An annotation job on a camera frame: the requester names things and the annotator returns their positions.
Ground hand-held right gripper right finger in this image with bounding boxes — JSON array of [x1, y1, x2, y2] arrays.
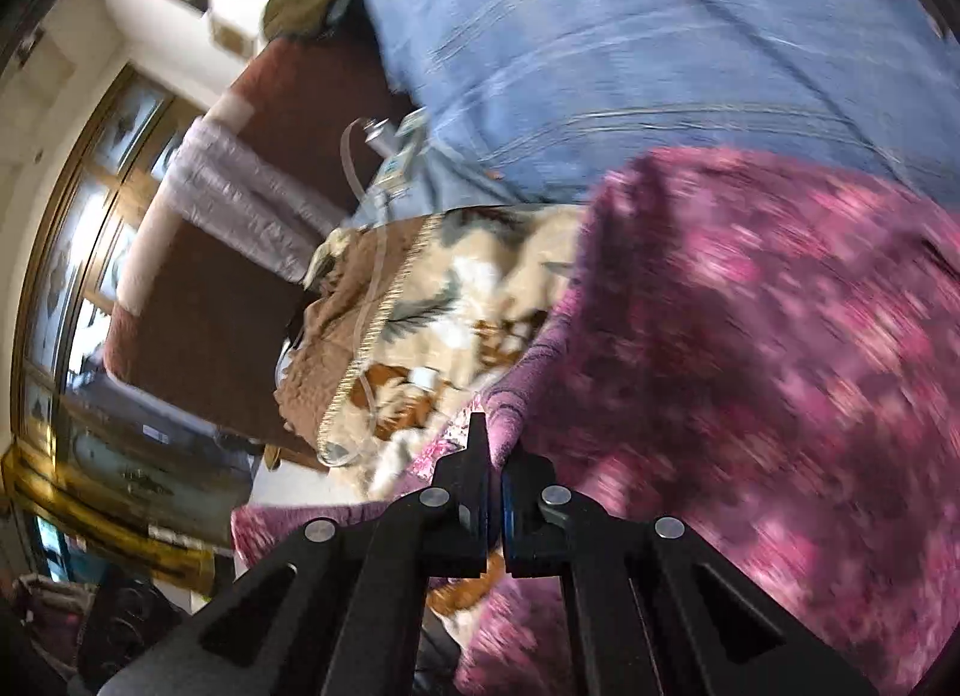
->
[[501, 451, 880, 696]]

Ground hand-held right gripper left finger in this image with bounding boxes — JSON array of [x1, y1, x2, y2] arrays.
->
[[71, 412, 494, 696]]

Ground purple floral garment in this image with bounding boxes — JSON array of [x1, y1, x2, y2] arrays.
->
[[229, 145, 960, 696]]

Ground clear plastic tube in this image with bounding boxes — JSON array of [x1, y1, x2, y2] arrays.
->
[[313, 115, 422, 470]]

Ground brown quilted cloth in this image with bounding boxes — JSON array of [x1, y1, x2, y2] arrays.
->
[[274, 216, 432, 461]]

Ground beige leaf print blanket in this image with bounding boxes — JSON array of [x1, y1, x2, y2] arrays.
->
[[300, 205, 601, 618]]

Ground dark brown bordered blanket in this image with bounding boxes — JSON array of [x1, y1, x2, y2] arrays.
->
[[101, 36, 412, 458]]

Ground small white device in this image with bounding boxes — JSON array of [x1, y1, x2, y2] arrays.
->
[[358, 107, 434, 218]]

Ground dark bag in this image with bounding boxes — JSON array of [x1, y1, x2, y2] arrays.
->
[[0, 567, 192, 696]]

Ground lavender cloth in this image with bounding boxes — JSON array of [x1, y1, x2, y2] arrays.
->
[[160, 117, 340, 286]]

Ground wooden glass door cabinet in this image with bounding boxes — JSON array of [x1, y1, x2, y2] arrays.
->
[[0, 62, 257, 592]]

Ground blue plaid bed sheet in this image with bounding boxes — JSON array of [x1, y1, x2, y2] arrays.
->
[[351, 0, 947, 232]]

